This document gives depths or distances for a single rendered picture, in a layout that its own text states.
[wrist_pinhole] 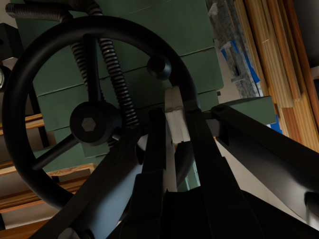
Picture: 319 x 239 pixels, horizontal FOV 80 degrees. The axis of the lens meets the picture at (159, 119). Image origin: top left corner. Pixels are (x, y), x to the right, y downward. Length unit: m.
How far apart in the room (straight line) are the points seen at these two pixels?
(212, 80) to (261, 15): 1.44
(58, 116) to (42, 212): 3.26
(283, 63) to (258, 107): 1.40
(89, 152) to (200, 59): 0.30
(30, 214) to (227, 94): 3.52
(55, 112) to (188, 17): 0.38
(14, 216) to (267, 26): 4.07
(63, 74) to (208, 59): 0.34
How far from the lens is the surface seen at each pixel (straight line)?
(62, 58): 0.53
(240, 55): 1.31
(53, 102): 0.53
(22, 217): 3.94
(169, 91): 0.20
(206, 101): 0.44
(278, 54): 1.84
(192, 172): 0.83
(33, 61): 0.33
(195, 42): 0.45
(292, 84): 1.82
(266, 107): 0.47
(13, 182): 3.81
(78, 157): 0.52
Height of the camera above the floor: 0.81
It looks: 3 degrees up
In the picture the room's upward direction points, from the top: 166 degrees clockwise
